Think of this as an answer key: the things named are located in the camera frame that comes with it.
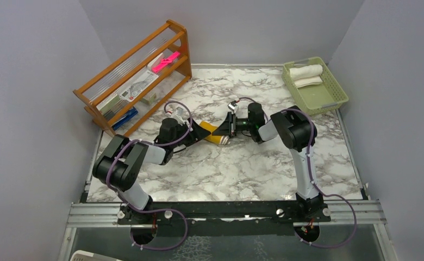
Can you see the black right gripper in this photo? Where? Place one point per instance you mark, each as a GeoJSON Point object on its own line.
{"type": "Point", "coordinates": [225, 129]}

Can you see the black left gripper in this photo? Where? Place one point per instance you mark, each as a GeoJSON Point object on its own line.
{"type": "Point", "coordinates": [197, 134]}

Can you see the white terry towel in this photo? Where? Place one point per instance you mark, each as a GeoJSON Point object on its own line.
{"type": "Point", "coordinates": [306, 76]}

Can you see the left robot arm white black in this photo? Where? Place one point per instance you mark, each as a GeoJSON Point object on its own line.
{"type": "Point", "coordinates": [120, 163]}

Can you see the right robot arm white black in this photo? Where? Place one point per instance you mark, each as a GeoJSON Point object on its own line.
{"type": "Point", "coordinates": [297, 132]}

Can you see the small green staples box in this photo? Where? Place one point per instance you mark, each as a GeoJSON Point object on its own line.
{"type": "Point", "coordinates": [149, 99]}

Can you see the blue pen pack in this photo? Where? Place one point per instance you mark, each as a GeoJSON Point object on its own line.
{"type": "Point", "coordinates": [125, 118]}

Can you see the ruler set clear package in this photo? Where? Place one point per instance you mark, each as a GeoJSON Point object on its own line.
{"type": "Point", "coordinates": [137, 84]}

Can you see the pink plastic tool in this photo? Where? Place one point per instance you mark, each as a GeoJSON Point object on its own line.
{"type": "Point", "coordinates": [165, 62]}

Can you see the green stapler box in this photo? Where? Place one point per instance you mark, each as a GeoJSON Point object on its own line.
{"type": "Point", "coordinates": [111, 105]}

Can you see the light green plastic basket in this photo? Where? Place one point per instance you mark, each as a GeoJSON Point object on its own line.
{"type": "Point", "coordinates": [315, 99]}

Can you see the wooden shelf rack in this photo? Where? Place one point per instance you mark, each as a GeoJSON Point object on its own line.
{"type": "Point", "coordinates": [160, 44]}

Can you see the white bin corner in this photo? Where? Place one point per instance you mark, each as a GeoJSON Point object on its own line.
{"type": "Point", "coordinates": [81, 255]}

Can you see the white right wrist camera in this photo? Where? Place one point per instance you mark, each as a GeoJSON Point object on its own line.
{"type": "Point", "coordinates": [233, 106]}

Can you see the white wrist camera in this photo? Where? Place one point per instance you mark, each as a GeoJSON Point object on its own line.
{"type": "Point", "coordinates": [176, 114]}
{"type": "Point", "coordinates": [233, 106]}

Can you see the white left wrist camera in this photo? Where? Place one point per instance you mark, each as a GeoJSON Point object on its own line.
{"type": "Point", "coordinates": [176, 114]}

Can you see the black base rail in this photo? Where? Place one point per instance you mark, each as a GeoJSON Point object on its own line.
{"type": "Point", "coordinates": [221, 218]}

